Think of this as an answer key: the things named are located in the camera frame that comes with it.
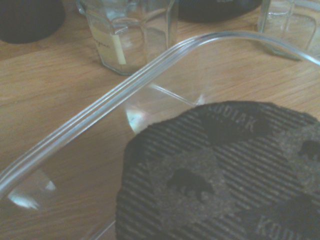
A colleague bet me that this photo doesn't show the clear plastic rectangular container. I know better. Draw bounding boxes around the clear plastic rectangular container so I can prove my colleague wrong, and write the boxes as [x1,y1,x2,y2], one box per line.
[0,30,320,240]

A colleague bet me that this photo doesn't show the glass jar checkered lid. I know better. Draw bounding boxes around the glass jar checkered lid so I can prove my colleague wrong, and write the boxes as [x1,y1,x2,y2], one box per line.
[75,0,179,76]
[256,0,320,61]

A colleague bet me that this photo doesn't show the large black protein tub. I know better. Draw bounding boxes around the large black protein tub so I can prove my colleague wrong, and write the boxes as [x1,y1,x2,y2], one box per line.
[177,0,263,24]

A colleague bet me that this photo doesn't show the black shaker bottle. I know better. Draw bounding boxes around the black shaker bottle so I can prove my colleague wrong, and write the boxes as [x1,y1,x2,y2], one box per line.
[0,0,66,45]

